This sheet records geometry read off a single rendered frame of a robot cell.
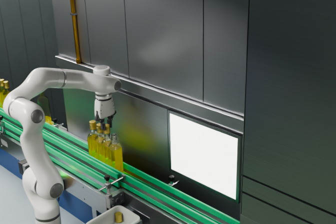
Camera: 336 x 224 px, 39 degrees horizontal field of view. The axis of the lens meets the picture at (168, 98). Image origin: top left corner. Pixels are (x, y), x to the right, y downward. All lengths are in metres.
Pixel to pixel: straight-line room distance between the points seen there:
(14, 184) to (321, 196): 2.23
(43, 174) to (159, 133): 0.59
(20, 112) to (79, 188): 0.71
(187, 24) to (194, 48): 0.11
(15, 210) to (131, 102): 1.02
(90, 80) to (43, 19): 2.72
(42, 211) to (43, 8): 2.88
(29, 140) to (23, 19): 2.93
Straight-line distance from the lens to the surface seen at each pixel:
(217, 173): 2.21
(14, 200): 3.11
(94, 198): 2.55
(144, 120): 2.43
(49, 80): 2.15
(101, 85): 2.26
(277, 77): 1.40
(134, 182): 2.41
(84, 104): 2.88
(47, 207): 2.37
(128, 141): 2.60
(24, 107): 2.09
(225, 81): 2.02
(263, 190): 1.59
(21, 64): 5.14
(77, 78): 2.24
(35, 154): 2.21
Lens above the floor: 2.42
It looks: 23 degrees down
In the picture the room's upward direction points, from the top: 2 degrees counter-clockwise
